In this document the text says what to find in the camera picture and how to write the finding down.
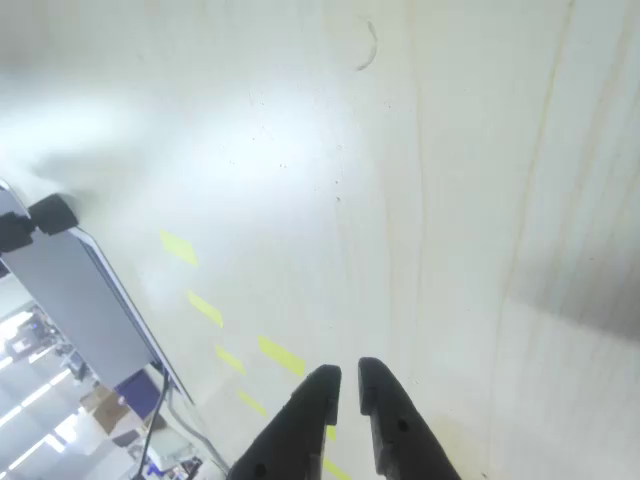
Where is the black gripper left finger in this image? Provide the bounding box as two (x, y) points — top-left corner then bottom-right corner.
(227, 363), (344, 480)

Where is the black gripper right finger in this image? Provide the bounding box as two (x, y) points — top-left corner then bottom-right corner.
(357, 356), (464, 480)

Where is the dark blue box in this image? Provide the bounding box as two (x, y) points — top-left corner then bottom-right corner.
(113, 371), (167, 417)

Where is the brown cardboard box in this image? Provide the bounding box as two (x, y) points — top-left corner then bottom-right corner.
(78, 383), (135, 437)

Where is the grey metal panel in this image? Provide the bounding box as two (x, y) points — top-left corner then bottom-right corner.
(0, 178), (197, 404)

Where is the black clamp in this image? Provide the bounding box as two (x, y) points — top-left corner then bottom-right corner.
(0, 193), (80, 254)

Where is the grey hanging cable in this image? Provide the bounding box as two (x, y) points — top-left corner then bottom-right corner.
(166, 382), (232, 474)

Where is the thin black hanging cable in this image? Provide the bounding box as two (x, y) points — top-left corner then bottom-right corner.
(133, 369), (175, 480)

